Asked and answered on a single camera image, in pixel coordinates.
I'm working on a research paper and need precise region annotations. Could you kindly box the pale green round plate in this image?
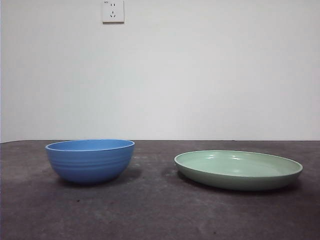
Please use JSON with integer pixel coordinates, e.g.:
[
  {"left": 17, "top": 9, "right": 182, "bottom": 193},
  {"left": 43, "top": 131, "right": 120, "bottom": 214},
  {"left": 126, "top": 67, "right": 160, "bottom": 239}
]
[{"left": 174, "top": 149, "right": 304, "bottom": 192}]

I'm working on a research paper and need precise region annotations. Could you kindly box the white wall power socket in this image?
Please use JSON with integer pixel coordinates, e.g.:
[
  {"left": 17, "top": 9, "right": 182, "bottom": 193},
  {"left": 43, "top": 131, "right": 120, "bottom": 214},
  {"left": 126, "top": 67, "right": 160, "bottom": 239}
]
[{"left": 102, "top": 0, "right": 125, "bottom": 25}]

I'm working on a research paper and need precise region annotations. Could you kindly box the blue ribbed bowl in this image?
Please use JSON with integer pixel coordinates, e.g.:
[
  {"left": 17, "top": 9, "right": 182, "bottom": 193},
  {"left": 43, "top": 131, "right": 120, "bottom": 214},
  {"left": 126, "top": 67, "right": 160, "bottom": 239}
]
[{"left": 45, "top": 139, "right": 136, "bottom": 186}]

